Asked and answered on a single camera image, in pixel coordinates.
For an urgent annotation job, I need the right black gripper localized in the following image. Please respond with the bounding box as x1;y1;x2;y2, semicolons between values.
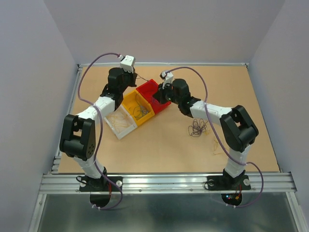
152;81;181;105

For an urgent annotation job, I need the blue wire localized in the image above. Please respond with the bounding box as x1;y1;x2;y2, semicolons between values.
131;94;150;120

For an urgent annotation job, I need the yellow wire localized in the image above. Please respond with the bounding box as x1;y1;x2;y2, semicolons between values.
205;131;230;157
107;113;135;130

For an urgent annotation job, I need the wire bundle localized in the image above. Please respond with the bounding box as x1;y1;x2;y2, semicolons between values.
187;117;209;138

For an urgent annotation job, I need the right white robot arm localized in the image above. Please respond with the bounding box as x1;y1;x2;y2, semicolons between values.
153;79;259;189

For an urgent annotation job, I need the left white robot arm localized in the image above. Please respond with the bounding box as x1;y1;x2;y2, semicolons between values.
59;68;137;190

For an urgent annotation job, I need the red plastic bin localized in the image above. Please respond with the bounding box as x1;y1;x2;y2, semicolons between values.
136;79;171;114

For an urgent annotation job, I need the yellow plastic bin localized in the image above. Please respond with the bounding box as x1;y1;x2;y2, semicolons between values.
122;90;155;127

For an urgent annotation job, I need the white plastic bin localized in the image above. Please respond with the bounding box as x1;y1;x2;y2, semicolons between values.
104;105;138;140

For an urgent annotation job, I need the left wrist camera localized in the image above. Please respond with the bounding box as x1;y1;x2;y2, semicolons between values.
120;55;136;73

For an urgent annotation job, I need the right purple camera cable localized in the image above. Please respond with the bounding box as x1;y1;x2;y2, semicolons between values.
164;67;264;209

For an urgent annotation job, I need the purple camera cable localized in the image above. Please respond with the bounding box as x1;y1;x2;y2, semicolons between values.
164;67;264;209
78;52;124;211

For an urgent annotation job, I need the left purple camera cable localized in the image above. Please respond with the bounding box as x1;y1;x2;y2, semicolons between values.
78;52;124;211

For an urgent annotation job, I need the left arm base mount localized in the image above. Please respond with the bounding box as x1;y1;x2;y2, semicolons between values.
76;175;123;210

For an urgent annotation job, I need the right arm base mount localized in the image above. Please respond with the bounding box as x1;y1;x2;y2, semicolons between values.
203;170;251;207

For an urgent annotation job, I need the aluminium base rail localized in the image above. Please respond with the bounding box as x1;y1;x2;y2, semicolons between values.
39;173;296;195

